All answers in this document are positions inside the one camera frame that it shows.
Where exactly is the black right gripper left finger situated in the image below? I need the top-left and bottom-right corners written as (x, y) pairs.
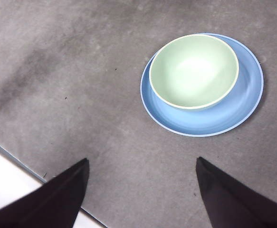
top-left (0, 158), bottom-right (90, 228)

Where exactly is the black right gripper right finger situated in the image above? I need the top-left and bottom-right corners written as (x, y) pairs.
top-left (195, 156), bottom-right (277, 228)

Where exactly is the blue plate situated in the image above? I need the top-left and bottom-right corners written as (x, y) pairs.
top-left (140, 32), bottom-right (264, 137)

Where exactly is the green bowl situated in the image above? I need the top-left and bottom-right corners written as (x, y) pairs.
top-left (149, 34), bottom-right (239, 111)

